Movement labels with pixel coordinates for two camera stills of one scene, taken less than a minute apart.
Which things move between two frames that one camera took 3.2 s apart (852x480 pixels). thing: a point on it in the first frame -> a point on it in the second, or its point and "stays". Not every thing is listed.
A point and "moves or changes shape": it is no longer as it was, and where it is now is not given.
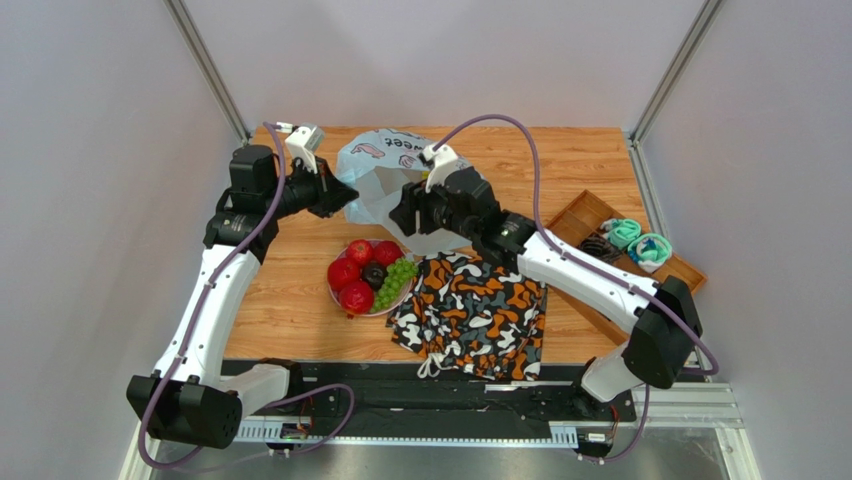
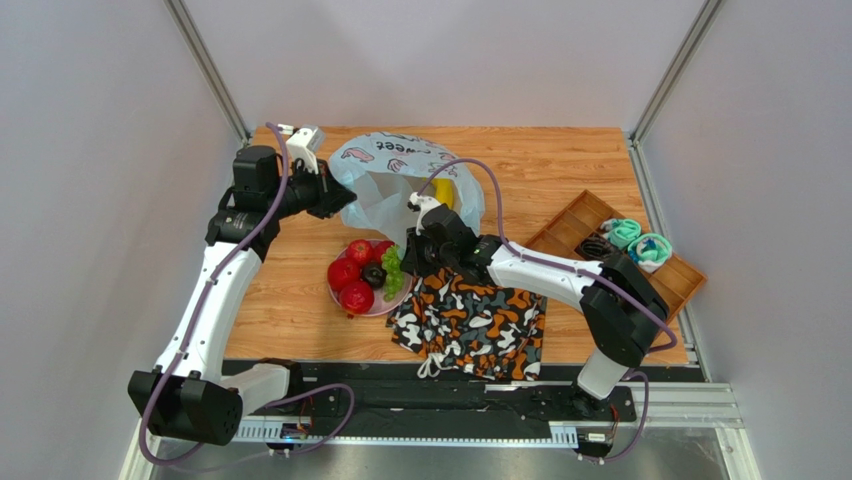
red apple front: (356, 298) stays
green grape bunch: (397, 272) moves or changes shape
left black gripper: (330, 194) stays
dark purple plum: (374, 273) stays
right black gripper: (425, 209) -> (421, 252)
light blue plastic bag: (378, 165) moves or changes shape
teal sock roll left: (620, 232) stays
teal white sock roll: (649, 251) stays
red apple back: (360, 251) stays
